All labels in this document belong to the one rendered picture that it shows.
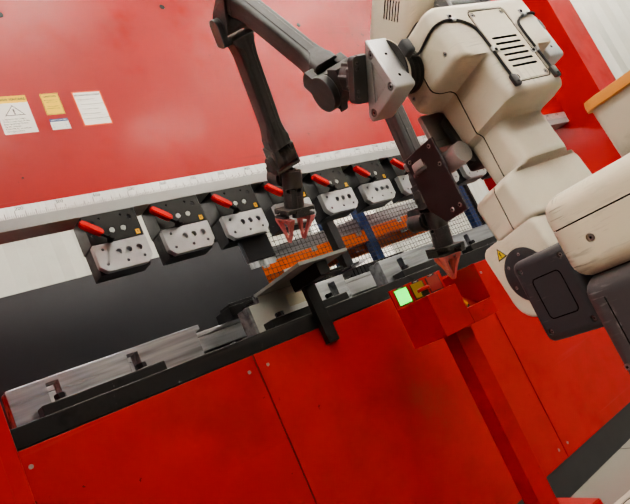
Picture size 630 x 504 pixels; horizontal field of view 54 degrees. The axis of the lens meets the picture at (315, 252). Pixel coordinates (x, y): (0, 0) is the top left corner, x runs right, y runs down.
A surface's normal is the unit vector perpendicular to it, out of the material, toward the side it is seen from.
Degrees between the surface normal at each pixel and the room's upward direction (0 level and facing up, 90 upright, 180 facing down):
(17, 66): 90
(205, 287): 90
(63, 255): 90
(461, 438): 90
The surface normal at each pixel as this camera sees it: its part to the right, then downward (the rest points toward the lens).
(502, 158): -0.82, 0.28
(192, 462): 0.52, -0.38
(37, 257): 0.26, -0.29
